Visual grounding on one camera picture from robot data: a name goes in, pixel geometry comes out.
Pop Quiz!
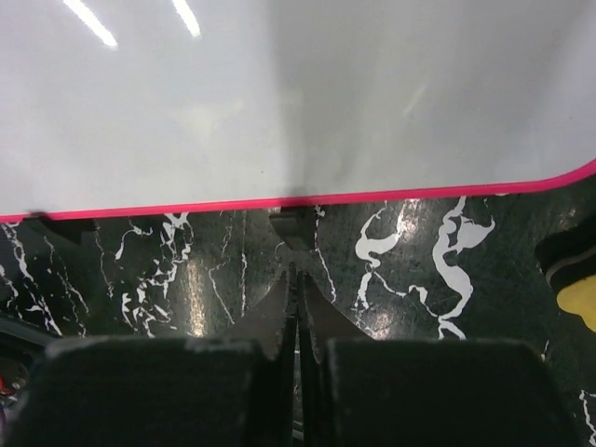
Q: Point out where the pink framed whiteboard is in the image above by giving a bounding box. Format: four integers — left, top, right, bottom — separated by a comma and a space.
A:
1, 1, 595, 223

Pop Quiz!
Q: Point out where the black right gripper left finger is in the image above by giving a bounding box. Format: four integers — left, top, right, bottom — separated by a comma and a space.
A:
8, 269, 296, 446

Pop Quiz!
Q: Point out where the yellow whiteboard eraser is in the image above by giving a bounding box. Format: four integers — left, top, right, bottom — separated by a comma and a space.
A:
535, 222, 595, 332

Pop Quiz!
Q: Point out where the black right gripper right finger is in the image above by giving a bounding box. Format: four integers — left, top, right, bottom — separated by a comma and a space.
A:
297, 273, 581, 446

